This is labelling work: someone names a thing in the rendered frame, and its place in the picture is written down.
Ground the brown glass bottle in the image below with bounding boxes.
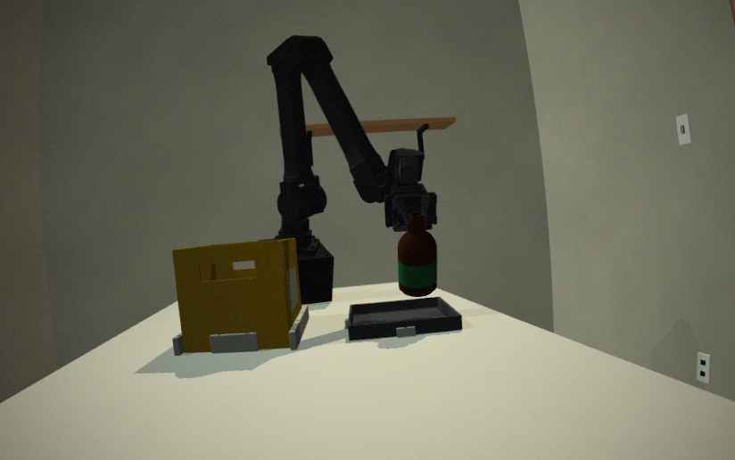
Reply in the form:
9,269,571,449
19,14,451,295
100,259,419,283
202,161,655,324
398,211,437,297

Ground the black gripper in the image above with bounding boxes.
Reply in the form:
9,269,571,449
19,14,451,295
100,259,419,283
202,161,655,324
384,192,437,232

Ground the yellow divided crate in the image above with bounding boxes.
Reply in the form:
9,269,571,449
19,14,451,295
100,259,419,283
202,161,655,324
172,238,301,353

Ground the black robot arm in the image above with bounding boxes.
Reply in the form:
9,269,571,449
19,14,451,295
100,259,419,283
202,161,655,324
267,36,427,256

